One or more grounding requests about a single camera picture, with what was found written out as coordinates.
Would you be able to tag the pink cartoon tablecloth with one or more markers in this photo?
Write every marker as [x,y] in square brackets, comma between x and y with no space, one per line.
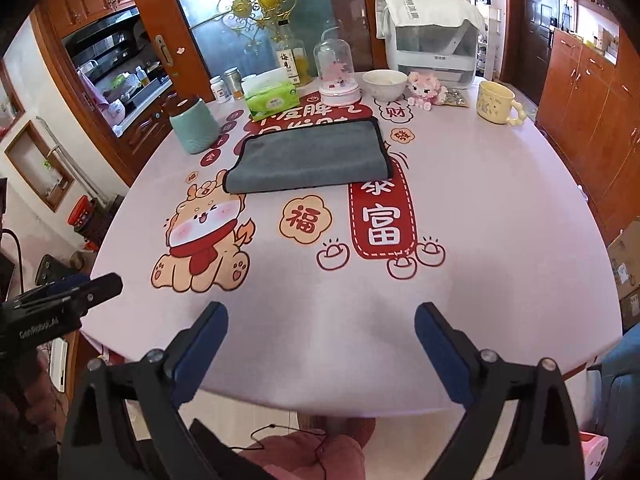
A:
[322,285]

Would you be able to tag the pink cushion stool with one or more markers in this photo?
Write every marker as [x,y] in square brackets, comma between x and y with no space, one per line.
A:
[321,448]

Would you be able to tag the pink plush toy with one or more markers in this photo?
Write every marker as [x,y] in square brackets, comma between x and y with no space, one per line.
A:
[425,91]

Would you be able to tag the glass liquor bottle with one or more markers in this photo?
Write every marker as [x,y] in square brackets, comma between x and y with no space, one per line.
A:
[291,55]

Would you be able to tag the snack packet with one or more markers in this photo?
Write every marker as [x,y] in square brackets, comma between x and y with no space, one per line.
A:
[454,97]

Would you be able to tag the green wet-wipe pack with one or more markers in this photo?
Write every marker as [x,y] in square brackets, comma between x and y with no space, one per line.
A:
[269,94]

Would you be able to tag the white ceramic bowl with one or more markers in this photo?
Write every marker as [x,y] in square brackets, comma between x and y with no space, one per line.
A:
[385,85]

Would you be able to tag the yellow ceramic mug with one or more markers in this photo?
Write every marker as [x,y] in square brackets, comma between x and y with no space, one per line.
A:
[497,104]

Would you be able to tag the cardboard box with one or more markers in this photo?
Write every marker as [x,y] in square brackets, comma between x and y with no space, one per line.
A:
[624,254]

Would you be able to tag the small white jar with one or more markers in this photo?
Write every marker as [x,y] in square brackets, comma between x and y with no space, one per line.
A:
[219,89]

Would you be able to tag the grey folded towel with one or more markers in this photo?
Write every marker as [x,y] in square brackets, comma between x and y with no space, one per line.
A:
[311,157]

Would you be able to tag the small metal tin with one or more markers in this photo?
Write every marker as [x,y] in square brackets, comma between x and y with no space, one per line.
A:
[233,81]

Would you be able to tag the glass dome music box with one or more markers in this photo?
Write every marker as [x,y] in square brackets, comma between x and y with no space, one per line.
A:
[333,56]

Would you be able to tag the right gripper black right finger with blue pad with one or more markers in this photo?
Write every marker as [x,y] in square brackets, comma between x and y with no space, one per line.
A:
[543,441]

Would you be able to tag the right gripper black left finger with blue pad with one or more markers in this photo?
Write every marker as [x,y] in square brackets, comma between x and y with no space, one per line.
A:
[124,422]

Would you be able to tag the white appliance with cloth cover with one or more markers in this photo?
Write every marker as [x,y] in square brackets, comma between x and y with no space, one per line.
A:
[433,37]

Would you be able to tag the wooden cabinet right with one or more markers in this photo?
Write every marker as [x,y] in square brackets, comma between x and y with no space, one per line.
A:
[589,110]

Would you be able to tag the red plastic basket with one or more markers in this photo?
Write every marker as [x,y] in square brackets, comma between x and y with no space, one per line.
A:
[81,212]

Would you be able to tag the mint green cylinder container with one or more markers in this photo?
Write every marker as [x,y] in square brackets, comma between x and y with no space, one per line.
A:
[194,125]

